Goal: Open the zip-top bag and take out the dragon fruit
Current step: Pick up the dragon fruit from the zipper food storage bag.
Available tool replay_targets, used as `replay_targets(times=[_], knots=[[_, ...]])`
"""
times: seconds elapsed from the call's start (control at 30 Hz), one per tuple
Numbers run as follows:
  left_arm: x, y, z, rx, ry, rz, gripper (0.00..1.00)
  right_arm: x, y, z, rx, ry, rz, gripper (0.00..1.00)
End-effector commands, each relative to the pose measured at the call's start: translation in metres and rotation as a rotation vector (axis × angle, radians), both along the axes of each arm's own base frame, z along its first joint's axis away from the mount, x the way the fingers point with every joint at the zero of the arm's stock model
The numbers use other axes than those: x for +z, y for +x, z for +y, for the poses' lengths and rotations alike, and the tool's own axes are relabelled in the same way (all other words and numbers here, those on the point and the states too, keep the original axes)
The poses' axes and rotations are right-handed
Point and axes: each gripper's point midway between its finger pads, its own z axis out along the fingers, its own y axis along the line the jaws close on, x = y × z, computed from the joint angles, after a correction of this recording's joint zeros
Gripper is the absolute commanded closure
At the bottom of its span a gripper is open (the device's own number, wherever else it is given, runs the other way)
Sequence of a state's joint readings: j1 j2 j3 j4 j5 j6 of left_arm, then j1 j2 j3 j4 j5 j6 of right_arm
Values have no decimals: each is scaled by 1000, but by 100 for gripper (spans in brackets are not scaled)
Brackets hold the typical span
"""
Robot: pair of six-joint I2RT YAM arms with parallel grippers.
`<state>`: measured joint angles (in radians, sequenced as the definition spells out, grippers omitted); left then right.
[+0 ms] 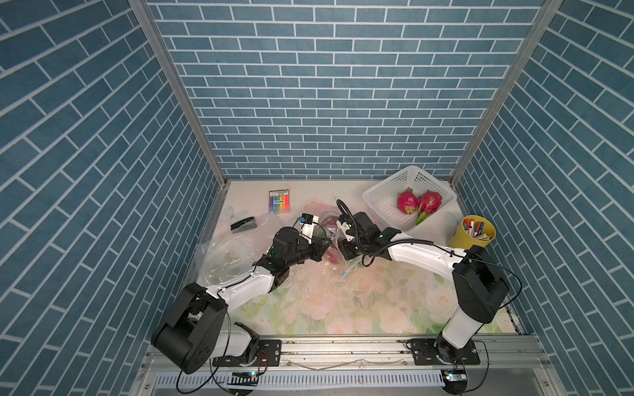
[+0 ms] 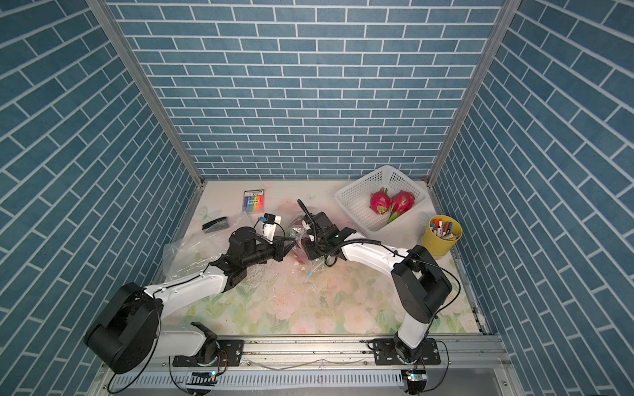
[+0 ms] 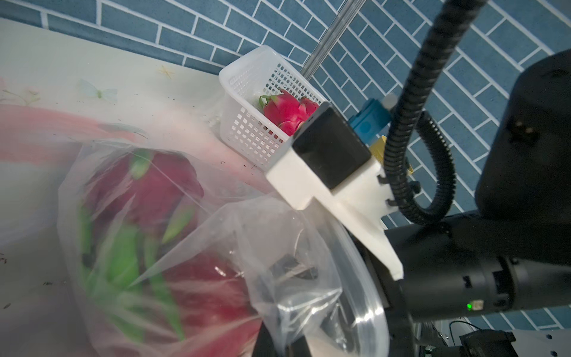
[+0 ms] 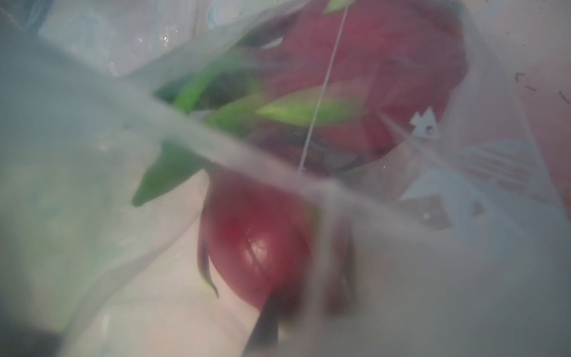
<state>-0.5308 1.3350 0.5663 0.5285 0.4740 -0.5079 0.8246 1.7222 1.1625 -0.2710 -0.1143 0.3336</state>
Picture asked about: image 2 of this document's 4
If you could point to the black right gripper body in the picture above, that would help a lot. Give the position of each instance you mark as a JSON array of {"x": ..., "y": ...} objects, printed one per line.
[{"x": 316, "y": 249}]

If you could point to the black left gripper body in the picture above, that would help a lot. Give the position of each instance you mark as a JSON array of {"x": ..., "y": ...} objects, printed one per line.
[{"x": 262, "y": 252}]

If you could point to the zip bag with dragonfruit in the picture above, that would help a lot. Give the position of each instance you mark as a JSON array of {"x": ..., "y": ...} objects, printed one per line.
[{"x": 317, "y": 260}]

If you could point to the clear zip-top bag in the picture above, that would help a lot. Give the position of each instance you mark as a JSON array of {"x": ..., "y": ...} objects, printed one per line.
[{"x": 192, "y": 253}]

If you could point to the pink dragon fruit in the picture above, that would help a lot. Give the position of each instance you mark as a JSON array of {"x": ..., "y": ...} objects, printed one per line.
[
  {"x": 400, "y": 204},
  {"x": 380, "y": 202},
  {"x": 297, "y": 232}
]

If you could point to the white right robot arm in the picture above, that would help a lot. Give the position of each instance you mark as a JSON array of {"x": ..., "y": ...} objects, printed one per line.
[{"x": 421, "y": 284}]

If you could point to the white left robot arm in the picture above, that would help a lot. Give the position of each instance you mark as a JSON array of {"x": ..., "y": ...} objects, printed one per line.
[{"x": 130, "y": 328}]

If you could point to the black stapler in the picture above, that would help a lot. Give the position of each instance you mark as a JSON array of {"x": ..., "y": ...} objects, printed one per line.
[{"x": 215, "y": 225}]

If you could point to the white plastic basket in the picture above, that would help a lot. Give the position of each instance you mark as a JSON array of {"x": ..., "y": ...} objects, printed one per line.
[{"x": 354, "y": 199}]

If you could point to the yellow pen cup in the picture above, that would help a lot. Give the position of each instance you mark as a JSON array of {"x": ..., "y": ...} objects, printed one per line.
[{"x": 441, "y": 234}]

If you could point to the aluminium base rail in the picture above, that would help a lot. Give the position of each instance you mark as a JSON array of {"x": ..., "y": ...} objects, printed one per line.
[{"x": 328, "y": 365}]

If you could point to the left corner aluminium post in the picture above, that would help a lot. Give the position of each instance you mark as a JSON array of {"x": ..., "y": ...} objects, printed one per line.
[{"x": 114, "y": 33}]

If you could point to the corner aluminium post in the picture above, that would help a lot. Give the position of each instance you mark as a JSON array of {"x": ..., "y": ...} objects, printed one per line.
[
  {"x": 114, "y": 33},
  {"x": 501, "y": 26}
]

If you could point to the right corner aluminium post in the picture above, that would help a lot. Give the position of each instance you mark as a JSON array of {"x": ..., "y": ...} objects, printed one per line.
[{"x": 501, "y": 26}]

